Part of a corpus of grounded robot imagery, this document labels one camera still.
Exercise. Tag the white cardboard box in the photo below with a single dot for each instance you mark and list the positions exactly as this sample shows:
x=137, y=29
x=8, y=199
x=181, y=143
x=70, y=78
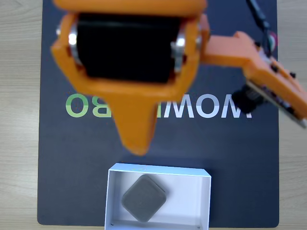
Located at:
x=187, y=198

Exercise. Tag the dark mat with WOWROBO print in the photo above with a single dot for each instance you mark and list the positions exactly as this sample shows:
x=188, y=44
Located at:
x=72, y=155

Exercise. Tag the orange-mounted camera module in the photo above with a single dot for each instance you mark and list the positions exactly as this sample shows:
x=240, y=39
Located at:
x=259, y=62

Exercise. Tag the grey square usb hub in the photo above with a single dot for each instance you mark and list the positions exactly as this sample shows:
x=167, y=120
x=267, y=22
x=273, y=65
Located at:
x=144, y=198

